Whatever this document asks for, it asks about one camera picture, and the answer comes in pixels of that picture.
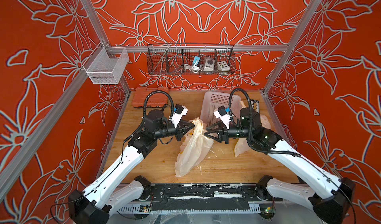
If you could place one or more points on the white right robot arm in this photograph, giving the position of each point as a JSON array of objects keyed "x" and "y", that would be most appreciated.
[{"x": 327, "y": 195}]

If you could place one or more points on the white button box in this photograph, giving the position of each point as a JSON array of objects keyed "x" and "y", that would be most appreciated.
[{"x": 223, "y": 67}]

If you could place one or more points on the white mesh wall basket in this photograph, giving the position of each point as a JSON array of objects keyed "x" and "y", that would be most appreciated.
[{"x": 106, "y": 65}]

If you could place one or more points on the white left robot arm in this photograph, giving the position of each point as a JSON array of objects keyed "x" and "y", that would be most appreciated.
[{"x": 101, "y": 199}]

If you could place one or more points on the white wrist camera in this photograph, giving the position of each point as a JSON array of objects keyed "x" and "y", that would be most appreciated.
[
  {"x": 223, "y": 114},
  {"x": 179, "y": 112}
]

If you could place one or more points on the plain translucent plastic bag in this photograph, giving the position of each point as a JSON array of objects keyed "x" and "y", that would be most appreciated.
[{"x": 193, "y": 151}]

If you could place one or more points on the white round-dial device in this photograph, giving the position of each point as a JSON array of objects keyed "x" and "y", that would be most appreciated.
[{"x": 209, "y": 64}]

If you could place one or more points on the blue white small box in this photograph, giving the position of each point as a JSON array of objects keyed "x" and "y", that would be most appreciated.
[{"x": 196, "y": 61}]

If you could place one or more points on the black wire wall basket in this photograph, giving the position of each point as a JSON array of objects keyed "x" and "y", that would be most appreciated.
[{"x": 177, "y": 58}]

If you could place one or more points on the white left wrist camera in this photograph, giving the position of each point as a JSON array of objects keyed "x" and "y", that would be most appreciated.
[{"x": 179, "y": 112}]

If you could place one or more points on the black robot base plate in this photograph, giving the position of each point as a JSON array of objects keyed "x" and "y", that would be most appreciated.
[{"x": 200, "y": 198}]

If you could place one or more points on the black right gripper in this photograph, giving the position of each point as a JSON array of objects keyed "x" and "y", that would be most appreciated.
[{"x": 223, "y": 134}]

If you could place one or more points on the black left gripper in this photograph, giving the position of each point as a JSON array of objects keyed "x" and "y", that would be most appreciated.
[{"x": 180, "y": 130}]

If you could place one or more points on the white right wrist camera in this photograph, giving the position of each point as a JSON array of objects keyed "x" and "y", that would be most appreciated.
[{"x": 223, "y": 114}]

